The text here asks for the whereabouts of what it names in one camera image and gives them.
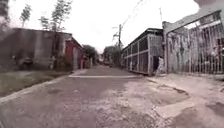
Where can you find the dark trees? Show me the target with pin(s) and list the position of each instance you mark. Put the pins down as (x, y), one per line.
(111, 53)

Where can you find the grey fenced building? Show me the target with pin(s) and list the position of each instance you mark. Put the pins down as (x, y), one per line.
(140, 53)

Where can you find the utility pole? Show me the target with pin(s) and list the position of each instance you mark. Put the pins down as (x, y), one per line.
(119, 35)

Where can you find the grey concrete road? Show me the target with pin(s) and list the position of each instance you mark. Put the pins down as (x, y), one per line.
(100, 100)

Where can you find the red building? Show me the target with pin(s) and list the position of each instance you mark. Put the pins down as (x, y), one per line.
(71, 53)

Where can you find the tall leafy tree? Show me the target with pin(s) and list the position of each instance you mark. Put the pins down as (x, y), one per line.
(61, 11)

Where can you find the pale concrete kerb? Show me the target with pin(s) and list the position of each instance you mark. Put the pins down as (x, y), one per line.
(30, 89)

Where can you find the grey metal bar gate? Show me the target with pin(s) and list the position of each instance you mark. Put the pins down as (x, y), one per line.
(196, 46)

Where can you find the grass strip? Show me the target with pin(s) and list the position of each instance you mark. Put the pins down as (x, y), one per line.
(20, 81)

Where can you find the thin tall tree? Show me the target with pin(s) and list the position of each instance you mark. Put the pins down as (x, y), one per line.
(25, 13)

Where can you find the grey concrete wall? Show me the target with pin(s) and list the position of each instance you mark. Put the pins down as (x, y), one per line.
(30, 46)

